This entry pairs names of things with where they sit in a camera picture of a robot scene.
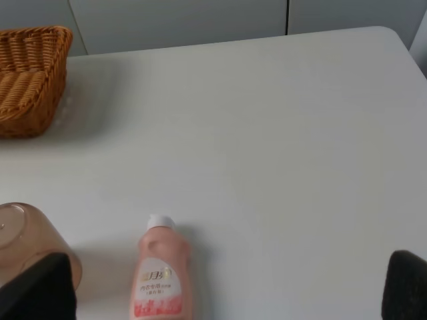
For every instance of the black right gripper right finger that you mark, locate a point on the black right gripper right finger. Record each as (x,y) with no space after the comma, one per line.
(404,295)

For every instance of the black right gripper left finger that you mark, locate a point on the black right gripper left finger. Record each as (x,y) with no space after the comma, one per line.
(44,291)

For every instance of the brown wicker basket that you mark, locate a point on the brown wicker basket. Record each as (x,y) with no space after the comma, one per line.
(33,77)

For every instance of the translucent brown plastic cup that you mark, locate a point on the translucent brown plastic cup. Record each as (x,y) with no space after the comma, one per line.
(27,236)

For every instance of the pink detergent bottle white cap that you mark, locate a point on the pink detergent bottle white cap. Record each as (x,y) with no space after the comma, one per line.
(161,283)

